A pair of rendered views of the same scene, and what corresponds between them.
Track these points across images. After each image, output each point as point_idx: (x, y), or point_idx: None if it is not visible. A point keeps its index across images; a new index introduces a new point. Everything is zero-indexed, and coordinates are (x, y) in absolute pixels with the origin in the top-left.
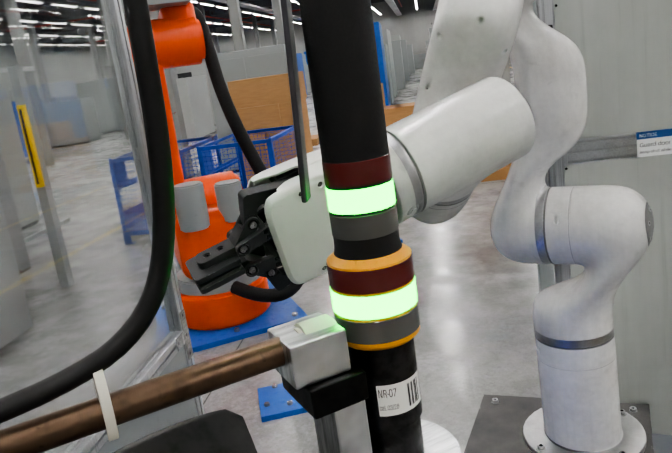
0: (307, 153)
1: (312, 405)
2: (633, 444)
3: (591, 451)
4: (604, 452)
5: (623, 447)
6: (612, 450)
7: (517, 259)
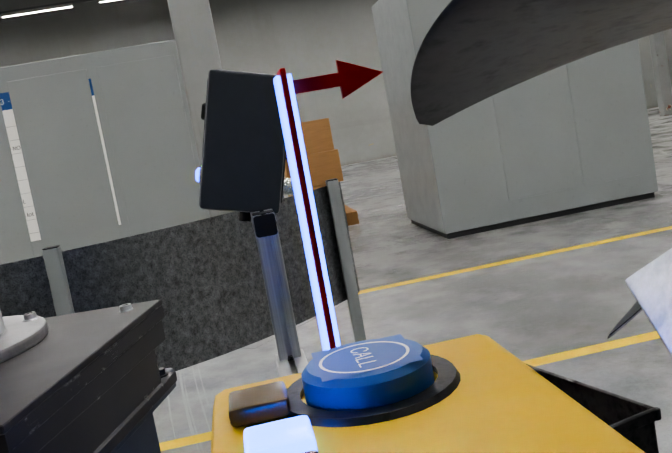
0: None
1: None
2: (7, 319)
3: (2, 332)
4: (10, 329)
5: (9, 322)
6: (10, 326)
7: None
